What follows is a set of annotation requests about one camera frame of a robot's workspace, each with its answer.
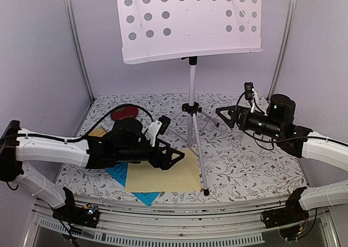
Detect blue paper sheet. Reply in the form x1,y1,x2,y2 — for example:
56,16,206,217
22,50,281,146
106,163,160,206

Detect woven bamboo tray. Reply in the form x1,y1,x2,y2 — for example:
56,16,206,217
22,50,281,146
88,126,107,137

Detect front aluminium rail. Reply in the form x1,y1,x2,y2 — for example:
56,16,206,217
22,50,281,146
24,197,343,246

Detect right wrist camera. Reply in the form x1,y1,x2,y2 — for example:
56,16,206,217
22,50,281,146
244,82,257,113

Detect aluminium frame post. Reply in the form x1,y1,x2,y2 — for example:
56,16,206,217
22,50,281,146
267,0,297,100
63,0,95,103

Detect silver tripod music stand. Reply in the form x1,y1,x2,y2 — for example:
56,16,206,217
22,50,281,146
114,0,265,196

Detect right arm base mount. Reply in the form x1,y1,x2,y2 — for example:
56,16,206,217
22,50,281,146
260,187,318,242

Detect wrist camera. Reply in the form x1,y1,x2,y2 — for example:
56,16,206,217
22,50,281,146
145,115,171,147
244,82,257,113

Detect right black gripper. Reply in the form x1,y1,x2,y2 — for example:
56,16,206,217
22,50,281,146
216,104,283,140

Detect yellow sheet music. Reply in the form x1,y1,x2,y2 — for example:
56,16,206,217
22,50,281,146
125,149,201,193

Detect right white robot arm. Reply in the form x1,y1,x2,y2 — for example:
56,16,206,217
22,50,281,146
215,94,347,223

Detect floral table mat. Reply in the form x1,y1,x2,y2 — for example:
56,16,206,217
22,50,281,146
57,94,307,205

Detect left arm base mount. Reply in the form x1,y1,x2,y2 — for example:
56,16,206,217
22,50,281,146
52,187,100,229

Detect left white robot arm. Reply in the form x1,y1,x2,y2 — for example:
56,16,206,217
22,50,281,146
1,116,185,222

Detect left aluminium frame post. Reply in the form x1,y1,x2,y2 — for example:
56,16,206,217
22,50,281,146
63,0,95,103

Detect right aluminium frame post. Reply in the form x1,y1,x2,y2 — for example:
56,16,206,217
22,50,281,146
267,0,297,100

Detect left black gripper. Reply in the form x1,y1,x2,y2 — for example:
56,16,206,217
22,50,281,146
116,138,186,171

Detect red floral plate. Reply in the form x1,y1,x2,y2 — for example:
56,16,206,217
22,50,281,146
110,106,138,121

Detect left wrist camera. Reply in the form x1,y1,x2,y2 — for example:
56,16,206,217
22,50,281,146
145,115,171,147

